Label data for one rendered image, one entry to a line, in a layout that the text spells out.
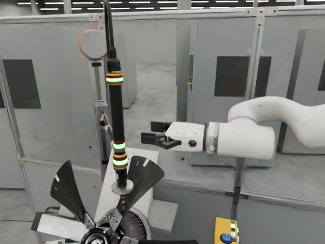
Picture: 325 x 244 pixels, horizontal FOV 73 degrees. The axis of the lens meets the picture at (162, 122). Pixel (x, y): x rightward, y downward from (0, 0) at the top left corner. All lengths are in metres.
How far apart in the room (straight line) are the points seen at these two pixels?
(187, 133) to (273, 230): 1.27
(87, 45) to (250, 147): 1.00
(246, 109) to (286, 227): 1.21
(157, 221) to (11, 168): 2.44
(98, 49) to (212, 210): 1.24
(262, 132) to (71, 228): 0.90
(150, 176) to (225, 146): 0.39
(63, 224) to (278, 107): 0.98
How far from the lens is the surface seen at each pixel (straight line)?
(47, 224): 1.22
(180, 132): 0.56
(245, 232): 1.74
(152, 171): 0.87
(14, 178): 3.59
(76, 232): 1.14
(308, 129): 0.53
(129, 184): 0.75
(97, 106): 1.23
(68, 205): 1.06
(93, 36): 1.30
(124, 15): 1.37
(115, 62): 0.60
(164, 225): 1.46
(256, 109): 0.62
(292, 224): 1.72
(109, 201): 1.20
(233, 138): 0.56
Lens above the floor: 1.89
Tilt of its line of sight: 20 degrees down
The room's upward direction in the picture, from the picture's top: straight up
